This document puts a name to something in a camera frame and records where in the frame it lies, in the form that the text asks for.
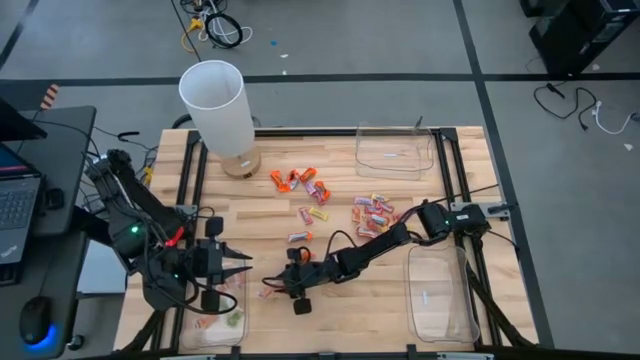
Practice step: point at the orange red candy bar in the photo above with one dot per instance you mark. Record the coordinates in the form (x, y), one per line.
(356, 214)

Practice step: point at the green clear-wrapped candy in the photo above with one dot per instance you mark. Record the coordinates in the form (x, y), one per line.
(234, 319)

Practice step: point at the black computer mouse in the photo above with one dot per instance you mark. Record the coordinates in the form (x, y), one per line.
(34, 320)

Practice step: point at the black caster wheel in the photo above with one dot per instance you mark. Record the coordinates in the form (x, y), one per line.
(75, 342)

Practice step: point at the red candy wrapper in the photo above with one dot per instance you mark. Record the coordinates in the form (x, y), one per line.
(374, 210)

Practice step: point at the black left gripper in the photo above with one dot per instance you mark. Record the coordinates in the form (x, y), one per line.
(207, 260)

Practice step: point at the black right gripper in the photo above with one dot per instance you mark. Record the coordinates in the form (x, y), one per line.
(310, 277)

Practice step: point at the red candy packets right pile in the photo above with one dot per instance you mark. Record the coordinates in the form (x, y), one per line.
(310, 132)

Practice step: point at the black clip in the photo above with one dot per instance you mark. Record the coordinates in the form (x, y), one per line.
(418, 122)

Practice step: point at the silver pink candy bar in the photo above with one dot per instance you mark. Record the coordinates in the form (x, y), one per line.
(378, 220)

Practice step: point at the clear plastic bin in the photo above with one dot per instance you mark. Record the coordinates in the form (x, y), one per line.
(440, 300)
(395, 155)
(240, 337)

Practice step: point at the grey panel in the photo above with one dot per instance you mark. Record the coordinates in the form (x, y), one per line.
(100, 275)

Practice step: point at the grey laptop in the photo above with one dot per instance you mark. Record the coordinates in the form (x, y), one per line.
(17, 210)

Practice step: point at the orange silver candy packet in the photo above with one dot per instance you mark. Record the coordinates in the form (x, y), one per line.
(293, 179)

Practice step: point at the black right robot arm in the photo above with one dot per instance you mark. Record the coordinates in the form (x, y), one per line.
(380, 245)

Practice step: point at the yellow candy bar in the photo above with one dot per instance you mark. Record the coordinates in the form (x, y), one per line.
(384, 229)
(318, 213)

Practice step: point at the black monitor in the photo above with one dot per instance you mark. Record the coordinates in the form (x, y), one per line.
(15, 125)

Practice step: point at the orange clear-wrapped candy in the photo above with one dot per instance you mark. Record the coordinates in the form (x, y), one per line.
(206, 322)

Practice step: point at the yellow candy wrapper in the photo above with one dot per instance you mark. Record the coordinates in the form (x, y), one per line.
(380, 198)

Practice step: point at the black computer tower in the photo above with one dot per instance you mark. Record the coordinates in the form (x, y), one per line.
(585, 35)

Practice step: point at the orange black striped block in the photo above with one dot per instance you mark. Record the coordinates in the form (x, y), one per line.
(49, 96)

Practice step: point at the candy packets centre pile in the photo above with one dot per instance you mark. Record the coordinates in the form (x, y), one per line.
(300, 236)

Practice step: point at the small black desk device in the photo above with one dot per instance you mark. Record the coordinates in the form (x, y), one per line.
(53, 199)

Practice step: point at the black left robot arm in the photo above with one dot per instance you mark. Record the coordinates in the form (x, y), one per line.
(125, 200)

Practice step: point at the pink candy wrapper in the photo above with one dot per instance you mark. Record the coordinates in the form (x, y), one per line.
(387, 207)
(311, 188)
(363, 201)

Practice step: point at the white shade wooden base lamp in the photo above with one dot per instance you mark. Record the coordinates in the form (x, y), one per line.
(220, 110)

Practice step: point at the black desk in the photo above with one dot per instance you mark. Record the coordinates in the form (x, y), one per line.
(65, 150)

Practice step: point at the orange silver candy bar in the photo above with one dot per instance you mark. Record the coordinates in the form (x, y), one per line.
(367, 232)

